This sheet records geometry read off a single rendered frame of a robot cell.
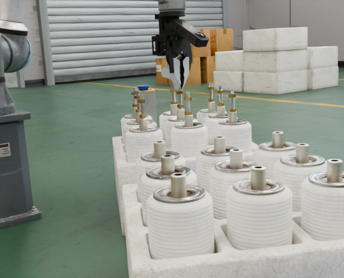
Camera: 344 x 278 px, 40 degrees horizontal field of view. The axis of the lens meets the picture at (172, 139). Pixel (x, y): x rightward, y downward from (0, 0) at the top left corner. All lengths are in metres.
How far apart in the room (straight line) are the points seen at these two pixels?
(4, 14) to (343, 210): 1.08
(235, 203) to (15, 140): 0.79
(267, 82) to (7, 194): 3.02
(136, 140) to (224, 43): 4.39
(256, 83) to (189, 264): 3.57
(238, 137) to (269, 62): 2.86
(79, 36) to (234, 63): 2.91
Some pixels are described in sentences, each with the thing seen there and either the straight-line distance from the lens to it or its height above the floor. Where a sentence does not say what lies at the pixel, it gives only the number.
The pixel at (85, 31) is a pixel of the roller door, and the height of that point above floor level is 0.69.
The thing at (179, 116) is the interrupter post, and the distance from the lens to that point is 1.32.
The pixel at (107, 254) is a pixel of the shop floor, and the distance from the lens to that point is 1.11.
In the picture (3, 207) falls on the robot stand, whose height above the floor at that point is 0.05.
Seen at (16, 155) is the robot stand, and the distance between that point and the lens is 1.34.
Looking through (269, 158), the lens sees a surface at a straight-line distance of 0.92.
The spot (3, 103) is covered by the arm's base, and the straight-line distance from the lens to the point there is 1.33.
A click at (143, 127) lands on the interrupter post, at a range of 1.19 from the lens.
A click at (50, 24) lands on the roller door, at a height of 0.79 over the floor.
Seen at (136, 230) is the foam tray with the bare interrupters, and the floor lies 0.18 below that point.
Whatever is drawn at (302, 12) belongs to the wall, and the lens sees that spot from 7.67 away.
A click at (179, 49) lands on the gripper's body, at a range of 1.30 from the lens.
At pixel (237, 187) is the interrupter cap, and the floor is 0.25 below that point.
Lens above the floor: 0.46
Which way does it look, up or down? 12 degrees down
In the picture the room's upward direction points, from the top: 3 degrees counter-clockwise
